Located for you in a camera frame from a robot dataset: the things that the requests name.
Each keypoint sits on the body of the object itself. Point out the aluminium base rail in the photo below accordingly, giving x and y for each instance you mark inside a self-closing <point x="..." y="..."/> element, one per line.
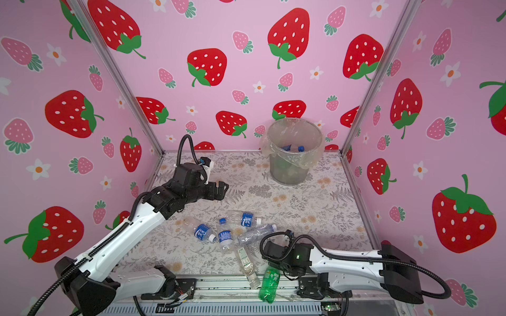
<point x="231" y="295"/>

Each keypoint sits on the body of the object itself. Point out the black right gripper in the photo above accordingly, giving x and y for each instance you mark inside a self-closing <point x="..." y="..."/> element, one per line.
<point x="271" y="251"/>

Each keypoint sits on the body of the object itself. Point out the aluminium left corner post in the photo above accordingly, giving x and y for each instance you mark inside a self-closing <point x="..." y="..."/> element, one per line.
<point x="84" y="17"/>

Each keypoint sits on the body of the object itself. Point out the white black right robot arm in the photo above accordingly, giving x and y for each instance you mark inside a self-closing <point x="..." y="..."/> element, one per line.
<point x="400" y="282"/>

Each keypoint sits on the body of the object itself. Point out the clear bottle blue label white cap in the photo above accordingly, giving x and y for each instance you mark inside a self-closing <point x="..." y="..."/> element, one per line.
<point x="245" y="219"/>

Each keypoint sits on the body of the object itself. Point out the grey wire mesh bin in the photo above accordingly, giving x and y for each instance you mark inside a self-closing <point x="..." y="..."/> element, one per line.
<point x="286" y="173"/>

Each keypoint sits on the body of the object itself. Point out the translucent plastic bin liner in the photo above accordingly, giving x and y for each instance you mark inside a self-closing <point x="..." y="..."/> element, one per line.
<point x="297" y="132"/>

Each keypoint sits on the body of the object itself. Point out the Fiji bottle red flower label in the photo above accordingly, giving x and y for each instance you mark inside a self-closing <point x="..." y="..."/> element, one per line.
<point x="293" y="149"/>

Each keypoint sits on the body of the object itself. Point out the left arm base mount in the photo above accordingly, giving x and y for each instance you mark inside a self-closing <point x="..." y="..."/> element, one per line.
<point x="173" y="287"/>

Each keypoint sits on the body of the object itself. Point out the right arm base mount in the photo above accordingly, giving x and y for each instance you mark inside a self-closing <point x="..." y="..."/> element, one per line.
<point x="318" y="288"/>

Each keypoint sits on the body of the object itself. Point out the green bottle yellow cap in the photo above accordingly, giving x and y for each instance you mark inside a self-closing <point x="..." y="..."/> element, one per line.
<point x="270" y="283"/>

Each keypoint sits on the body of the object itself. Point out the crushed clear bottle white cap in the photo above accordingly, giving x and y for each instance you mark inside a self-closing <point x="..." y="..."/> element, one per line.
<point x="256" y="234"/>

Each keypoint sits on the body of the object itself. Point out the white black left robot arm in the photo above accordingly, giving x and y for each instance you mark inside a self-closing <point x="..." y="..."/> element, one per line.
<point x="89" y="281"/>

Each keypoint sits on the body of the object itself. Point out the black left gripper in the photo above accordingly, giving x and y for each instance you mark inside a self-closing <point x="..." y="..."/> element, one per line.
<point x="220" y="192"/>

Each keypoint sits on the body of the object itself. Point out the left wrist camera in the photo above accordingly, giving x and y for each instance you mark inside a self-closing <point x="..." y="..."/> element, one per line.
<point x="194" y="174"/>

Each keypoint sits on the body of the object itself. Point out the clear square bottle green label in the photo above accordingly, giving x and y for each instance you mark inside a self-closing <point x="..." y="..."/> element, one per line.
<point x="247" y="266"/>

